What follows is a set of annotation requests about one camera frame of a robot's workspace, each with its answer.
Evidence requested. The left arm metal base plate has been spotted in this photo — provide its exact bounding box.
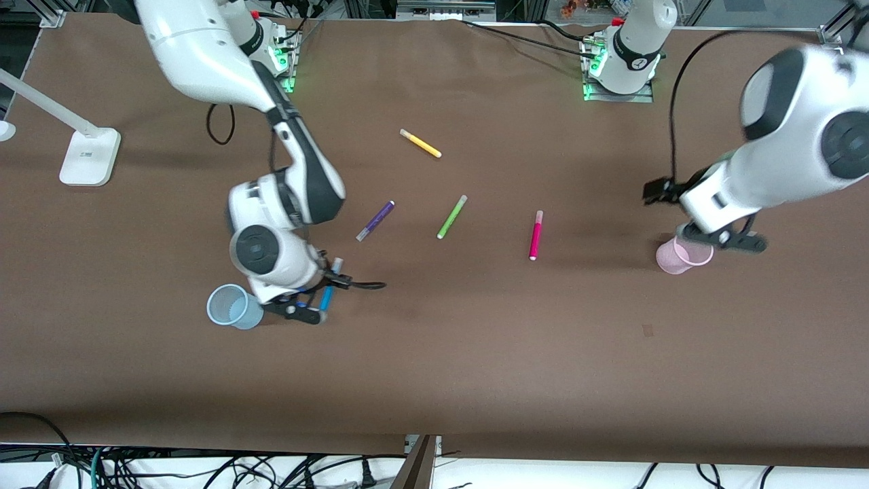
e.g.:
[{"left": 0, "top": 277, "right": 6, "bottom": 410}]
[{"left": 581, "top": 34, "right": 656, "bottom": 104}]

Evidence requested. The colourful decoration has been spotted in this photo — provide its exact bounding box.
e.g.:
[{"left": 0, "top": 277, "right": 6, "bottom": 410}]
[{"left": 560, "top": 0, "right": 632, "bottom": 20}]

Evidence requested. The blue marker pen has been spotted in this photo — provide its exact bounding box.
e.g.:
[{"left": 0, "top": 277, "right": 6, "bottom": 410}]
[{"left": 319, "top": 257, "right": 345, "bottom": 313}]

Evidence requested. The yellow marker pen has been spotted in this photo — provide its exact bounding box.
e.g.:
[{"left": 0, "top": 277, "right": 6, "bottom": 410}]
[{"left": 399, "top": 128, "right": 443, "bottom": 159}]

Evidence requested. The green marker pen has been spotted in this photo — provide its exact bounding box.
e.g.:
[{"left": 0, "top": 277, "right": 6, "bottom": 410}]
[{"left": 437, "top": 195, "right": 468, "bottom": 240}]

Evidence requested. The purple marker pen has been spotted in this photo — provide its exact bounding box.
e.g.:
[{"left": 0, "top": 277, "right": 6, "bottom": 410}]
[{"left": 356, "top": 200, "right": 396, "bottom": 242}]

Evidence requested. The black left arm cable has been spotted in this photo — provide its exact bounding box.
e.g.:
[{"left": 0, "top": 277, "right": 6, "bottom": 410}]
[{"left": 669, "top": 29, "right": 768, "bottom": 184}]

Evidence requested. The metal table frame bracket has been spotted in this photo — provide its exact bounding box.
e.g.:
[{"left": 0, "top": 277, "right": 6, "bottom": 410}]
[{"left": 390, "top": 435, "right": 443, "bottom": 489}]

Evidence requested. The aluminium frame extrusion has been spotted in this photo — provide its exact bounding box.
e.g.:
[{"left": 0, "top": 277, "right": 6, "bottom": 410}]
[
  {"left": 27, "top": 0, "right": 69, "bottom": 29},
  {"left": 818, "top": 0, "right": 869, "bottom": 50}
]

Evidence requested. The short black table cable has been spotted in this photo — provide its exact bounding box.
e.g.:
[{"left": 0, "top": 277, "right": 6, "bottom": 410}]
[{"left": 536, "top": 19, "right": 595, "bottom": 41}]

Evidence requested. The black cable with plug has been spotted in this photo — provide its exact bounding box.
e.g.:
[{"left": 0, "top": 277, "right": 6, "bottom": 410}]
[{"left": 299, "top": 456, "right": 379, "bottom": 489}]

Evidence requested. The brown table cover sheet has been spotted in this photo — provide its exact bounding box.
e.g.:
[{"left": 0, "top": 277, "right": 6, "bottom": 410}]
[{"left": 0, "top": 12, "right": 869, "bottom": 469}]

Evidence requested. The white desk lamp stand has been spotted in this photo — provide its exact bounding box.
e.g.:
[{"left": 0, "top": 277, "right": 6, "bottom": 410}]
[{"left": 0, "top": 67, "right": 122, "bottom": 187}]

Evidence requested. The light pink plastic cup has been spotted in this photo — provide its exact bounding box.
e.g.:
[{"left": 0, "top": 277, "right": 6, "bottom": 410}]
[{"left": 656, "top": 234, "right": 714, "bottom": 275}]

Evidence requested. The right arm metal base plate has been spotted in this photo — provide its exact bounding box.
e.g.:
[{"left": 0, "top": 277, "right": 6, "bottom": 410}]
[{"left": 268, "top": 27, "right": 303, "bottom": 94}]

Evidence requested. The long black table cable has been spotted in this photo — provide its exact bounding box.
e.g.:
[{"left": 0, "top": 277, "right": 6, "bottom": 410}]
[{"left": 462, "top": 19, "right": 598, "bottom": 58}]

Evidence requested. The grey metal box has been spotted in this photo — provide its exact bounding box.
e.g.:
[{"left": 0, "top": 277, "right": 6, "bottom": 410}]
[{"left": 396, "top": 0, "right": 498, "bottom": 21}]

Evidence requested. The light blue plastic cup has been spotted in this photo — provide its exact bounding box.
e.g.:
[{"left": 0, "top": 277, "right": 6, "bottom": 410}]
[{"left": 206, "top": 283, "right": 265, "bottom": 331}]

